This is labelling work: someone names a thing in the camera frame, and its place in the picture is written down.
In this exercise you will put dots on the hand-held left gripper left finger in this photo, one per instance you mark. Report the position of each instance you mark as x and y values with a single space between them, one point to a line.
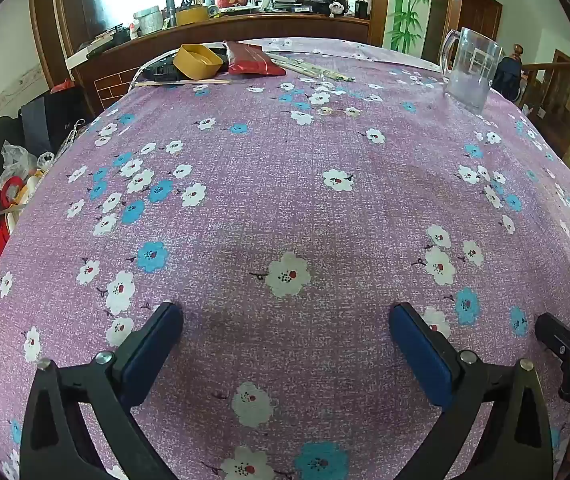
152 350

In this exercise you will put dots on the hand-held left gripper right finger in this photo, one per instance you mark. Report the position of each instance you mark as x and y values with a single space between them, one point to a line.
420 355

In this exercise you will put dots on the purple floral tablecloth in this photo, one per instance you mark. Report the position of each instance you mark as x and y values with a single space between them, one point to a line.
285 200

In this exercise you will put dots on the clear plastic bag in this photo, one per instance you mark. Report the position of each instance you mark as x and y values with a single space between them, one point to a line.
15 160

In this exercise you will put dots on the wooden stair railing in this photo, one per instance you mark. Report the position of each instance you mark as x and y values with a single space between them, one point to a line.
550 85

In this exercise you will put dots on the clear glass pitcher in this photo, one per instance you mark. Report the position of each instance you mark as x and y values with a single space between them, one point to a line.
472 72

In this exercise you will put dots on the black pouch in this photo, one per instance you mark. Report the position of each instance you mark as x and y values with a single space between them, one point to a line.
165 70

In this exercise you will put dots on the wooden brick-pattern counter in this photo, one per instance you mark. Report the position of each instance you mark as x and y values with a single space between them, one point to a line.
130 67

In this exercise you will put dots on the yellow plastic bowl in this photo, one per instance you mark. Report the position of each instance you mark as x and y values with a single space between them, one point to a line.
197 62

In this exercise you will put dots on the paper-wrapped chopsticks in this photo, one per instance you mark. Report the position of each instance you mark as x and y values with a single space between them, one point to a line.
330 75
292 66

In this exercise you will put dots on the red foil packet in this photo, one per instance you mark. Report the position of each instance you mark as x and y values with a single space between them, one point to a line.
250 59

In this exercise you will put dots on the brown wooden door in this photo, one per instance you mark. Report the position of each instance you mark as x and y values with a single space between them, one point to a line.
480 12

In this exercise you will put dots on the white tin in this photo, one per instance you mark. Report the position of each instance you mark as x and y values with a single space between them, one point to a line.
148 20

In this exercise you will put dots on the grey cylinder bottle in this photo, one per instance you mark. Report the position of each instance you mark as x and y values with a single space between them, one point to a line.
170 10

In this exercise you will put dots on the panda toy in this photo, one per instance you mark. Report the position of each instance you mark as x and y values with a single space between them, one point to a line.
337 8

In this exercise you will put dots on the green bamboo wall sticker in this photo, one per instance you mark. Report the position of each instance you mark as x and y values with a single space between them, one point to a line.
407 5

